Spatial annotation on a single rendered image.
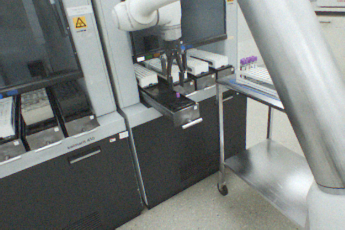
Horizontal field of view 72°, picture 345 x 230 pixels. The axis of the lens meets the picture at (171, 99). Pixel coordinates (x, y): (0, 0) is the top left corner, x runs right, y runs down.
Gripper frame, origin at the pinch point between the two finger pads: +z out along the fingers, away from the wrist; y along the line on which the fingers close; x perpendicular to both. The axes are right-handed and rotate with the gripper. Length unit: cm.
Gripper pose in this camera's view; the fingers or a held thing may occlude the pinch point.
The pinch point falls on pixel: (176, 81)
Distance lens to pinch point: 112.7
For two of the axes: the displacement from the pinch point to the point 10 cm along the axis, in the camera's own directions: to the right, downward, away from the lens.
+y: -8.5, 3.1, -4.2
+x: 5.1, 3.2, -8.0
